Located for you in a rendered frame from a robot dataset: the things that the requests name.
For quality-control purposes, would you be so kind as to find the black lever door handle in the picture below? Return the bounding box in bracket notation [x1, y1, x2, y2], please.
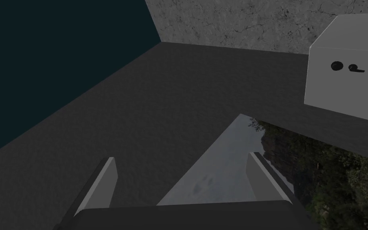
[348, 64, 366, 74]

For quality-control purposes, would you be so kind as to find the white door leaf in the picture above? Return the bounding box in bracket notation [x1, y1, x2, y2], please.
[303, 13, 368, 124]

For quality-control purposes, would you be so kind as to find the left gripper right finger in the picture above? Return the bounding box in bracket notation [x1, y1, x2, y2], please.
[245, 152, 303, 209]

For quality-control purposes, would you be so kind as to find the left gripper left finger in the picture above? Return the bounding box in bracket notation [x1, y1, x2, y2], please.
[63, 156, 119, 222]

